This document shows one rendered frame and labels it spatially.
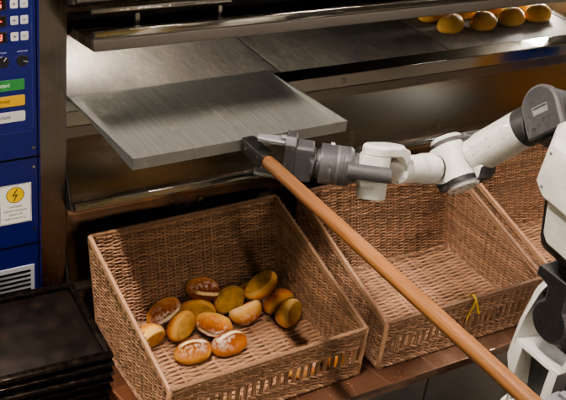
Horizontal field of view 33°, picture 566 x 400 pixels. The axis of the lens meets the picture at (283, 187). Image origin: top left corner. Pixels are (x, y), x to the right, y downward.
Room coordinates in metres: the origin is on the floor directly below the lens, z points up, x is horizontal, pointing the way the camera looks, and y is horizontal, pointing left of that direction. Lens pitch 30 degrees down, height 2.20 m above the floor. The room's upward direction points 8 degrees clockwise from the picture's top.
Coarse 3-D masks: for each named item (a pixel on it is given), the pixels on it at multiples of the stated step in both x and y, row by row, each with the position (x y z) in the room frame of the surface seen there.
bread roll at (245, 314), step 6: (240, 306) 2.04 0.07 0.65; (246, 306) 2.04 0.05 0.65; (252, 306) 2.05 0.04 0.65; (258, 306) 2.06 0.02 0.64; (234, 312) 2.02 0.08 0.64; (240, 312) 2.02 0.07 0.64; (246, 312) 2.03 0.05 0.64; (252, 312) 2.04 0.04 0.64; (258, 312) 2.05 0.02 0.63; (234, 318) 2.02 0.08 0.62; (240, 318) 2.02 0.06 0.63; (246, 318) 2.02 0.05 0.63; (252, 318) 2.03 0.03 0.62; (240, 324) 2.02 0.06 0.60; (246, 324) 2.03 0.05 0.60
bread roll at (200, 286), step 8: (192, 280) 2.07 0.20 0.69; (200, 280) 2.07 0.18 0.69; (208, 280) 2.08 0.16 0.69; (192, 288) 2.05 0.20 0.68; (200, 288) 2.05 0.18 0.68; (208, 288) 2.06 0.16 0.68; (216, 288) 2.08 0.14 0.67; (192, 296) 2.05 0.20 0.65; (200, 296) 2.04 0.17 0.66; (208, 296) 2.05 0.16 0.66; (216, 296) 2.07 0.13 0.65
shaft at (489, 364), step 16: (272, 160) 1.82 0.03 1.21; (288, 176) 1.76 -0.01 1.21; (304, 192) 1.71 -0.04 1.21; (320, 208) 1.66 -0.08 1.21; (336, 224) 1.61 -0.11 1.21; (352, 240) 1.56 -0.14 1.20; (368, 256) 1.52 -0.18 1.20; (384, 272) 1.47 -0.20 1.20; (400, 272) 1.47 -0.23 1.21; (400, 288) 1.43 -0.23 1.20; (416, 288) 1.42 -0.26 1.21; (416, 304) 1.39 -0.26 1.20; (432, 304) 1.38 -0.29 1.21; (432, 320) 1.36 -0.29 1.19; (448, 320) 1.34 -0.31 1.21; (448, 336) 1.32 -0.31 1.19; (464, 336) 1.31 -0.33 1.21; (464, 352) 1.29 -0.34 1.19; (480, 352) 1.27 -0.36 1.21; (496, 368) 1.24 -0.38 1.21; (512, 384) 1.20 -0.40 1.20
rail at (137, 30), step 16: (400, 0) 2.33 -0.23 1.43; (416, 0) 2.35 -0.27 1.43; (432, 0) 2.37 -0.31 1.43; (448, 0) 2.40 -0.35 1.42; (464, 0) 2.43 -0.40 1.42; (480, 0) 2.46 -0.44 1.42; (240, 16) 2.07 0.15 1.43; (256, 16) 2.08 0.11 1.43; (272, 16) 2.11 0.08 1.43; (288, 16) 2.13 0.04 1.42; (304, 16) 2.15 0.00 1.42; (320, 16) 2.18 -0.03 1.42; (96, 32) 1.87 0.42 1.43; (112, 32) 1.89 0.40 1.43; (128, 32) 1.91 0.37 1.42; (144, 32) 1.93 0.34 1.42; (160, 32) 1.95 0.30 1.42
